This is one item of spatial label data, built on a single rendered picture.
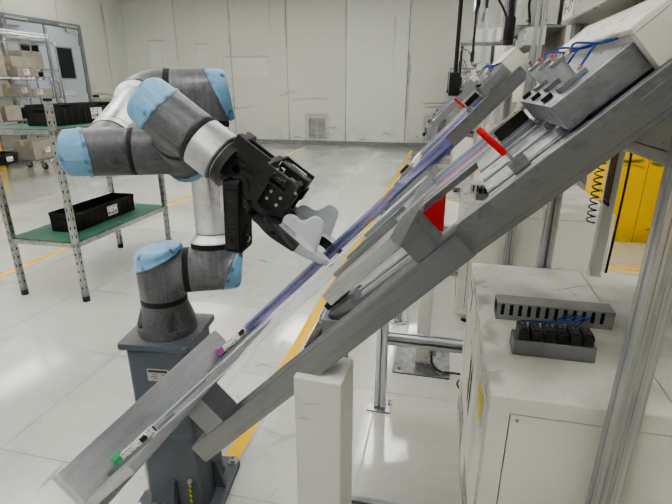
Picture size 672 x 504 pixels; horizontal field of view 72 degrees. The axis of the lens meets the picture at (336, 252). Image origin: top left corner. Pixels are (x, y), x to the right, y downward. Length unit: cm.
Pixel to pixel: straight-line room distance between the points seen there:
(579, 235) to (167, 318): 182
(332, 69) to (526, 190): 914
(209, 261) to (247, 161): 56
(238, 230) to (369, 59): 909
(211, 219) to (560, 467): 91
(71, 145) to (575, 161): 76
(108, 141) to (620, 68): 77
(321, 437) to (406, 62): 920
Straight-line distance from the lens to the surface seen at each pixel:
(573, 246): 241
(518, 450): 103
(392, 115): 965
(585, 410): 98
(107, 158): 81
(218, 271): 119
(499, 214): 80
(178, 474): 150
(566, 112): 83
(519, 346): 107
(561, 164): 80
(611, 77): 84
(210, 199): 117
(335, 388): 56
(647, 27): 83
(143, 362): 131
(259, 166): 66
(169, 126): 69
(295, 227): 64
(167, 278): 121
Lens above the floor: 115
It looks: 20 degrees down
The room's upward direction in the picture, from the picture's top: straight up
